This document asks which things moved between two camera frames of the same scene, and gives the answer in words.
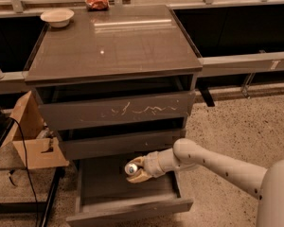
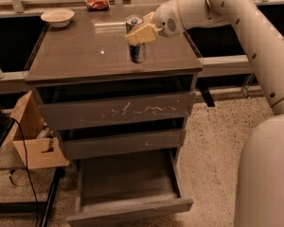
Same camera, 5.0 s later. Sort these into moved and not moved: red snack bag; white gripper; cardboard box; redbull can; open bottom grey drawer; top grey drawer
Moved: redbull can; white gripper
Not moved: open bottom grey drawer; red snack bag; top grey drawer; cardboard box
